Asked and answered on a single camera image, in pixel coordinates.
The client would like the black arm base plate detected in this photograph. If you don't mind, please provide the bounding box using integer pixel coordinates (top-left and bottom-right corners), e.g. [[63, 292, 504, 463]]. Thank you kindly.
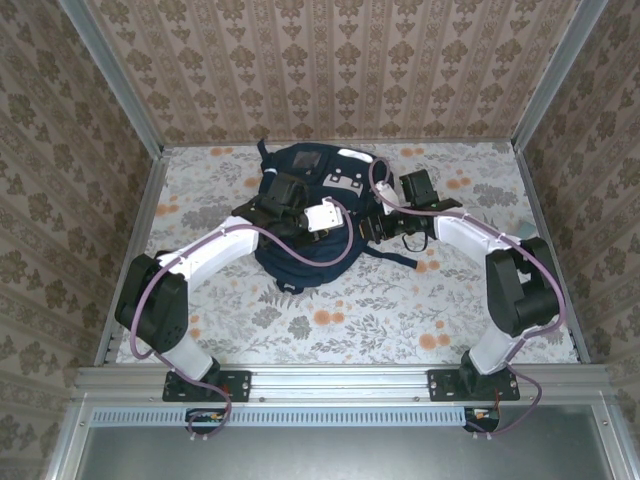
[[426, 368, 521, 403], [162, 368, 252, 403]]

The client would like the aluminium side rail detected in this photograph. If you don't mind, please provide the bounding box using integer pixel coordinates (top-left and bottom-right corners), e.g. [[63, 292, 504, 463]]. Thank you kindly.
[[514, 144, 591, 364], [93, 147, 171, 369]]

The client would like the floral patterned table cover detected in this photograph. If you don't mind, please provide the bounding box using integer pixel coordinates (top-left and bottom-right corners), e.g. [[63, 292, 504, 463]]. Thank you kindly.
[[114, 142, 581, 366]]

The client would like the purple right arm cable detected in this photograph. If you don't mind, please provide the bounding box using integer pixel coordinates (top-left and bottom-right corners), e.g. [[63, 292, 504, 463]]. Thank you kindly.
[[368, 157, 569, 441]]

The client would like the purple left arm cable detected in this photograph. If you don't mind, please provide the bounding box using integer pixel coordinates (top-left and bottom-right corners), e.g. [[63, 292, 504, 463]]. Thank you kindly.
[[129, 197, 357, 444]]

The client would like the aluminium corner post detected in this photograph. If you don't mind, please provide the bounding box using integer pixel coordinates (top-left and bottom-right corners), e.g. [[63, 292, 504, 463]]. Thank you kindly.
[[57, 0, 166, 156], [510, 0, 611, 154]]

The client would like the grey slotted cable duct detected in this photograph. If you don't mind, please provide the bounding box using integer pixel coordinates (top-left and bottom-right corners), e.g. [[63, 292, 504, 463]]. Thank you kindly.
[[91, 405, 501, 429]]

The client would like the navy blue backpack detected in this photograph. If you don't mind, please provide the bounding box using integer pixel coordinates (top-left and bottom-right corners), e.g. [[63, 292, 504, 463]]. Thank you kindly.
[[254, 141, 426, 294]]

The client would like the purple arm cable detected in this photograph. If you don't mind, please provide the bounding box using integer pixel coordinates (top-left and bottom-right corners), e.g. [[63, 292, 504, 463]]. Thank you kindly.
[[368, 157, 569, 441], [129, 197, 357, 444]]

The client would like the grey metal panel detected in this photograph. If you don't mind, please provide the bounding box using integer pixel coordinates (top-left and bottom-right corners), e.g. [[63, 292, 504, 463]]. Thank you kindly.
[[74, 404, 619, 480]]

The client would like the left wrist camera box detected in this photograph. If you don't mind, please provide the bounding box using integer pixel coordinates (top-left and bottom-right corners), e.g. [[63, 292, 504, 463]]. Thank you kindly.
[[304, 197, 346, 234]]

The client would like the aluminium front rail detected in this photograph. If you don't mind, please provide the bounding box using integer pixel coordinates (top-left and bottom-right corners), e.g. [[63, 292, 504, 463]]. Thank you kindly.
[[74, 363, 610, 401]]

